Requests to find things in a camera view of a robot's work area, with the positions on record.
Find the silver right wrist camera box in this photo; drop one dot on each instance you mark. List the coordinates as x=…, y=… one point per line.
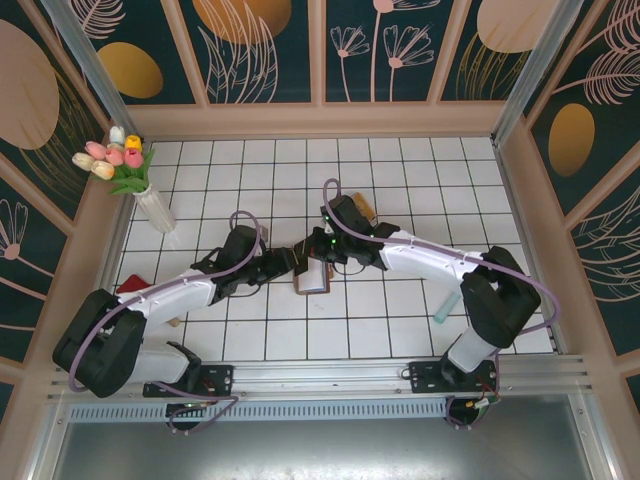
x=327, y=226

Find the wall panel with feather leaves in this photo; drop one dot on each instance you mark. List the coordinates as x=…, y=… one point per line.
x=250, y=50

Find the red and yellow box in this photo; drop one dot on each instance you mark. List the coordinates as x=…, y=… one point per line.
x=367, y=212

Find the wall panel with flower outlines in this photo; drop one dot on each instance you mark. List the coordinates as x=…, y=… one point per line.
x=380, y=75

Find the red flat pouch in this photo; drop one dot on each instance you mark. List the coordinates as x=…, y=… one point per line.
x=131, y=284

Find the teal plastic tube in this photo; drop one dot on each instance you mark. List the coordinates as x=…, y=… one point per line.
x=445, y=310

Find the wall panel with gold egg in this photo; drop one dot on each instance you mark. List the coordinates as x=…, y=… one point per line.
x=600, y=100

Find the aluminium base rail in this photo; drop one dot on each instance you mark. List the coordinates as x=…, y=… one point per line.
x=325, y=375

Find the wall panel with beige circle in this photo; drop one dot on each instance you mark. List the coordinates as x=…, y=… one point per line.
x=480, y=60

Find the grey metal sheet panel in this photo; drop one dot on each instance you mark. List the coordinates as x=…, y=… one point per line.
x=325, y=450

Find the small wooden knob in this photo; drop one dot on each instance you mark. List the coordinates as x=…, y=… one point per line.
x=173, y=323

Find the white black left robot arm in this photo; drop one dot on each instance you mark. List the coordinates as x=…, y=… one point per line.
x=165, y=300

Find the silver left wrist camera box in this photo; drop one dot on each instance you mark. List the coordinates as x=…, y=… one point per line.
x=265, y=236

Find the artificial tulip bouquet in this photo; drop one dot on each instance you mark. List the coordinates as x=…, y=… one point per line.
x=122, y=160

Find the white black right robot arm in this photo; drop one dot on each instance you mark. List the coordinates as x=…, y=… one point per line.
x=435, y=262

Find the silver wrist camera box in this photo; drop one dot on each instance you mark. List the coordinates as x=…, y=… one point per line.
x=265, y=236
x=327, y=226

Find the white ribbed ceramic vase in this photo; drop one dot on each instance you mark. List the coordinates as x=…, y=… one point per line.
x=157, y=212

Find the wall panel with gold oval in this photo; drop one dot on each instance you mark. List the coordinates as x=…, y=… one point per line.
x=130, y=70

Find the wall panel with large beige oval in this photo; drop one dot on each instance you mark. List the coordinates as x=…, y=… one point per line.
x=30, y=100

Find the aluminium corner post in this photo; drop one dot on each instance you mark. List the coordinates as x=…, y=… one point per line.
x=95, y=70
x=530, y=75

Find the dark floral wall panel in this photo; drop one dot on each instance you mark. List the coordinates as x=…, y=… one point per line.
x=20, y=280
x=610, y=260

